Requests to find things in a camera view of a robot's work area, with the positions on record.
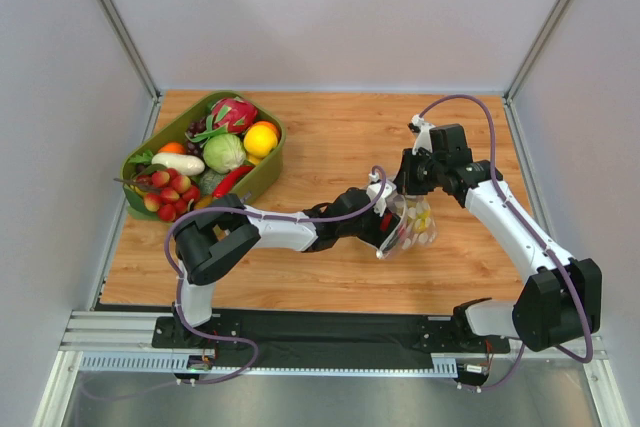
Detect fake red cherry bunch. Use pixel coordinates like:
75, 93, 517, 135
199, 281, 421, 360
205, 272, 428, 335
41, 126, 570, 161
126, 168, 202, 223

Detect fake orange persimmon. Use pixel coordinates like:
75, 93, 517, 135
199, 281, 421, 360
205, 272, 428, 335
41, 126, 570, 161
253, 120, 281, 137

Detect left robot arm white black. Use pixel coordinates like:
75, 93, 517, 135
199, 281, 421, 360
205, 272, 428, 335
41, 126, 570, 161
167, 183, 407, 340

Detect fake yellow banana bunch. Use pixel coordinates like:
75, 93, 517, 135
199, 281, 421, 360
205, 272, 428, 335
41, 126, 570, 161
408, 205, 432, 233

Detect olive green plastic bin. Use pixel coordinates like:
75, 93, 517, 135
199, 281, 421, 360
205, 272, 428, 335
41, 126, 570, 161
119, 91, 286, 210

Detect fake red apple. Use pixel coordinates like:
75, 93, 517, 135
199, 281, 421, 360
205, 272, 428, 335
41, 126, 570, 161
379, 212, 401, 244

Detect fake white radish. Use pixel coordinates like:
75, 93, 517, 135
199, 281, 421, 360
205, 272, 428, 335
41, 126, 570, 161
151, 152, 206, 177

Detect fake yellow lemon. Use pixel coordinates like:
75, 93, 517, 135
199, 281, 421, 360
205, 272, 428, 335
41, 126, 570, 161
243, 125, 278, 158

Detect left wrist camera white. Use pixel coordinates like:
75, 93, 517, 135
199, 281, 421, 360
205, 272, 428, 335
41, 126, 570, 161
366, 173, 397, 217

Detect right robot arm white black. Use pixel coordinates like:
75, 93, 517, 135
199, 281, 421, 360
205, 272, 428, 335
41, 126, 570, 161
394, 117, 602, 352

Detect fake green cabbage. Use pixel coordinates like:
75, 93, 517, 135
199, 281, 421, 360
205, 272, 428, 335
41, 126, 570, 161
203, 134, 246, 174

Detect black base mat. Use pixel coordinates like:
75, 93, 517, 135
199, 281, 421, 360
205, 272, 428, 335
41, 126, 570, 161
149, 305, 512, 369

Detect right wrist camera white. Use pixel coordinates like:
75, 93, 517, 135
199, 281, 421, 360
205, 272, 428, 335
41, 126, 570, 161
408, 114, 434, 154

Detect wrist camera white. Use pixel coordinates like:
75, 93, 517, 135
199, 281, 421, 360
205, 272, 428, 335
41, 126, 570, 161
366, 173, 397, 217
408, 114, 434, 154

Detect fake small orange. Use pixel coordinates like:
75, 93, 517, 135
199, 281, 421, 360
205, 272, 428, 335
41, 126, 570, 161
158, 142, 187, 155

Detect clear zip top bag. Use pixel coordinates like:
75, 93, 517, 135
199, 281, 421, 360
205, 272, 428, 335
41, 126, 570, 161
376, 195, 437, 259

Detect fake dark grapes in bin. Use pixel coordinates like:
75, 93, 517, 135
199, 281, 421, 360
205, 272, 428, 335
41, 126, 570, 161
185, 117, 206, 157

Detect fake broccoli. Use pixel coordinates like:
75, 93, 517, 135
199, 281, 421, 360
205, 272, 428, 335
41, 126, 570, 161
198, 169, 226, 196

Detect fake red chili pepper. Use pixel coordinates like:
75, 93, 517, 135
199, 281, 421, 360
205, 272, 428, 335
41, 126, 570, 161
212, 165, 254, 198

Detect fake pink dragon fruit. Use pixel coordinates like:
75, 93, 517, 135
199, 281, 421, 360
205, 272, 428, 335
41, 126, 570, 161
209, 97, 258, 134

